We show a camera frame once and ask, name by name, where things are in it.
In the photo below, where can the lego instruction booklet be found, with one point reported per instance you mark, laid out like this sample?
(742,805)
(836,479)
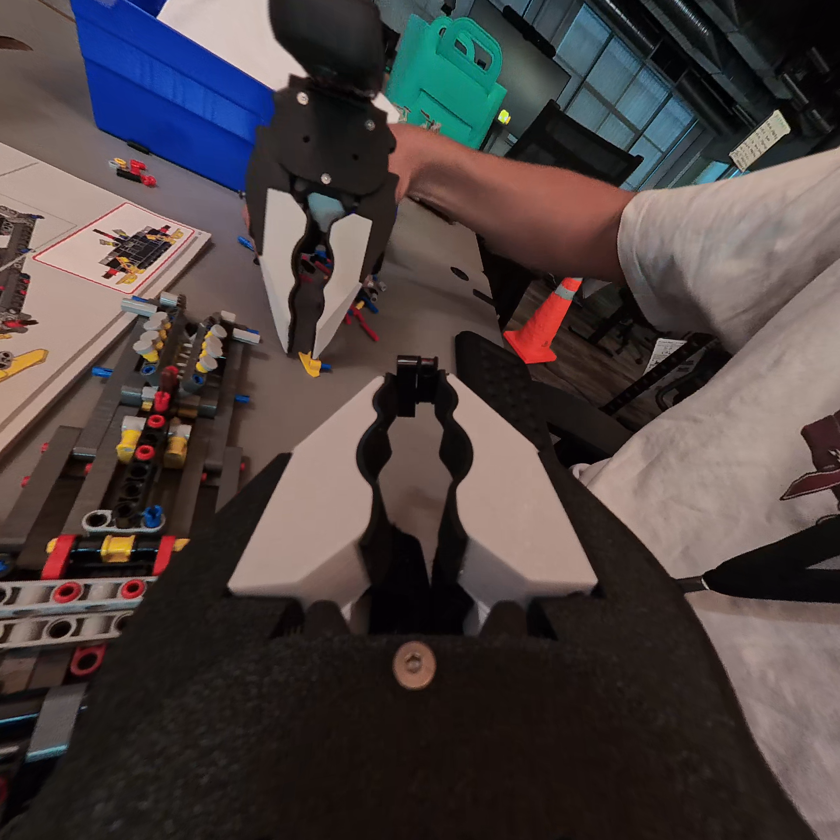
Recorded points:
(98,262)

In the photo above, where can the white paper note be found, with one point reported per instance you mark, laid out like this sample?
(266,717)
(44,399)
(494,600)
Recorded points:
(760,141)

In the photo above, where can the pile of lego pins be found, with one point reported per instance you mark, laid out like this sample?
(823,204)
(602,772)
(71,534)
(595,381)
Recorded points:
(364,308)

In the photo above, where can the orange traffic cone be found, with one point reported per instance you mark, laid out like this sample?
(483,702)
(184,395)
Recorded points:
(544,321)

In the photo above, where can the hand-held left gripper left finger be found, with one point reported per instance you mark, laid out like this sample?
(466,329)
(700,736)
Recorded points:
(315,518)

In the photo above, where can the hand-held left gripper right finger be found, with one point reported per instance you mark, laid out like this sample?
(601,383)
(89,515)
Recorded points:
(525,518)

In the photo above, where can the small red lego cluster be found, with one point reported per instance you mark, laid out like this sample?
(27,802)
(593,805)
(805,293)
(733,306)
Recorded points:
(134,172)

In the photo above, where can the yellow lego piece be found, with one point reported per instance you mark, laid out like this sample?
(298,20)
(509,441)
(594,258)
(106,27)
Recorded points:
(310,364)

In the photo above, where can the person's white shirt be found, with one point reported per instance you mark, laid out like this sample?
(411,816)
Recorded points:
(722,328)

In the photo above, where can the lego car chassis assembly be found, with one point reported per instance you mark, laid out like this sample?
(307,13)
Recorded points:
(131,459)

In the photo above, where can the teal bag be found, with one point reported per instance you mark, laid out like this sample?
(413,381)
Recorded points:
(446,79)

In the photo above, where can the blue plastic bin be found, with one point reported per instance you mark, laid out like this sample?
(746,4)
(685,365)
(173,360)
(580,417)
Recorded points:
(164,98)

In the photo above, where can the black lego connector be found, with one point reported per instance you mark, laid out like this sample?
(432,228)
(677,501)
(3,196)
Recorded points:
(417,384)

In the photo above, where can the white paper bag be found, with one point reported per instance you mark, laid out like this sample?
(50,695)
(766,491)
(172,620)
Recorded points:
(223,33)

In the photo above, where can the person's right forearm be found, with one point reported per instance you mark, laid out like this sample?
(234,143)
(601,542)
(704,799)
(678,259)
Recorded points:
(525,197)

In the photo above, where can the person's right hand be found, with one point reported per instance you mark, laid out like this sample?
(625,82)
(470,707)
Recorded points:
(412,161)

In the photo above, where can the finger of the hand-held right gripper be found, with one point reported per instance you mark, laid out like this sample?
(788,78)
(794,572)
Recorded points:
(279,262)
(348,262)

